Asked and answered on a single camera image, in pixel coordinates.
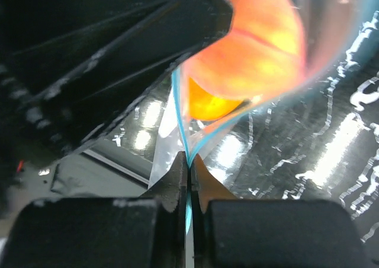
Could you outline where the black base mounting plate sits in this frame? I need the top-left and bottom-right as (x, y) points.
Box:
(1, 136), (152, 219)

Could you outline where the clear zip bag blue zipper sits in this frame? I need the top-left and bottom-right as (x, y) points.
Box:
(146, 0), (379, 268)

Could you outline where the green orange mango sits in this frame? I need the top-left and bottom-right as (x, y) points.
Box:
(188, 78), (243, 121)

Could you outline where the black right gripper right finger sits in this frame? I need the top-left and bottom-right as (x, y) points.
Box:
(191, 157), (373, 267)

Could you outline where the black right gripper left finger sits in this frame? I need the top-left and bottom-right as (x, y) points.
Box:
(1, 151), (188, 267)

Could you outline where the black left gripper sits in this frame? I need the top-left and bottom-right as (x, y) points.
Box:
(1, 0), (233, 158)

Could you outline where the peach toy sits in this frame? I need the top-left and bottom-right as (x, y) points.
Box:
(183, 0), (305, 100)

